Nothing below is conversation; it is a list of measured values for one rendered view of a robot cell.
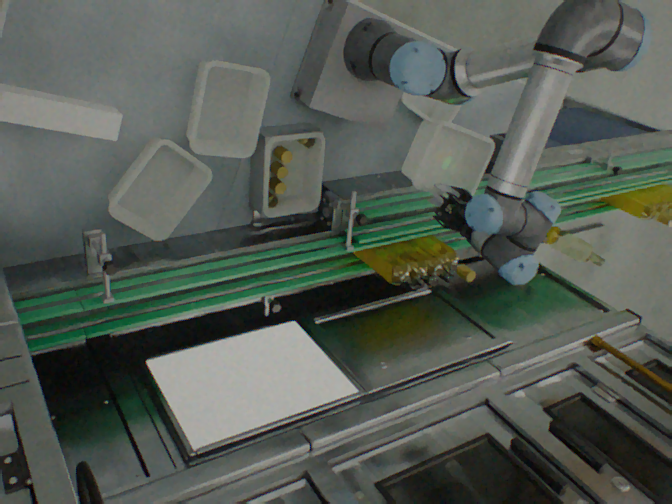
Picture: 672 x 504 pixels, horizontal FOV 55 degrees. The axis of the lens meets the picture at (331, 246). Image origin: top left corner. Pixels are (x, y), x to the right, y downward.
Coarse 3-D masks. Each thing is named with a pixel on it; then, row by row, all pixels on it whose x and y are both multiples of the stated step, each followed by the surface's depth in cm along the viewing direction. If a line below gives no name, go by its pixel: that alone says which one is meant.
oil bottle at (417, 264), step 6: (390, 246) 182; (396, 246) 183; (402, 246) 183; (396, 252) 180; (402, 252) 180; (408, 252) 180; (414, 252) 181; (402, 258) 177; (408, 258) 177; (414, 258) 177; (420, 258) 178; (414, 264) 174; (420, 264) 175; (426, 264) 176; (414, 270) 174; (420, 270) 174; (426, 270) 176; (414, 276) 175
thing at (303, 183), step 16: (272, 144) 170; (288, 144) 173; (320, 144) 170; (272, 160) 172; (304, 160) 178; (320, 160) 172; (272, 176) 174; (288, 176) 177; (304, 176) 180; (320, 176) 174; (272, 192) 177; (288, 192) 180; (304, 192) 181; (320, 192) 177; (272, 208) 174; (288, 208) 175; (304, 208) 176
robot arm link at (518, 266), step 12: (492, 240) 140; (504, 240) 138; (492, 252) 140; (504, 252) 137; (516, 252) 136; (528, 252) 136; (492, 264) 141; (504, 264) 137; (516, 264) 135; (528, 264) 135; (504, 276) 138; (516, 276) 135; (528, 276) 137
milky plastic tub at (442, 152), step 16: (432, 128) 153; (448, 128) 158; (464, 128) 155; (416, 144) 156; (432, 144) 152; (448, 144) 165; (464, 144) 168; (480, 144) 166; (416, 160) 155; (432, 160) 164; (448, 160) 167; (464, 160) 169; (480, 160) 166; (416, 176) 153; (432, 176) 166; (448, 176) 170; (464, 176) 169; (480, 176) 166; (432, 192) 159
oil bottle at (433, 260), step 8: (408, 240) 186; (416, 240) 187; (416, 248) 182; (424, 248) 183; (424, 256) 179; (432, 256) 179; (440, 256) 180; (432, 264) 177; (440, 264) 178; (432, 272) 178
